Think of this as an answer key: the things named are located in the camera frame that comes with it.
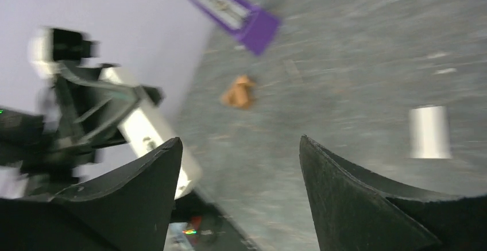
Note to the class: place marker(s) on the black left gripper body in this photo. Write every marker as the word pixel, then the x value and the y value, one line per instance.
pixel 96 107

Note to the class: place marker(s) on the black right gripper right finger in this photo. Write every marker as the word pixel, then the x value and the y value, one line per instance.
pixel 354 208

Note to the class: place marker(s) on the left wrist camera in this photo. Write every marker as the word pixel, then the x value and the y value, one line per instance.
pixel 49 46

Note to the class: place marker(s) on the wooden block piece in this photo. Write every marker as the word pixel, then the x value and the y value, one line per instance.
pixel 239 94

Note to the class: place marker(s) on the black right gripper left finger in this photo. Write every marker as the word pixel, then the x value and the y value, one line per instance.
pixel 128 208

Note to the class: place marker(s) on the white battery cover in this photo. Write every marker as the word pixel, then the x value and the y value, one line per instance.
pixel 429 133

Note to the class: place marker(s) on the white remote control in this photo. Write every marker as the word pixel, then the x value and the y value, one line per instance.
pixel 152 135

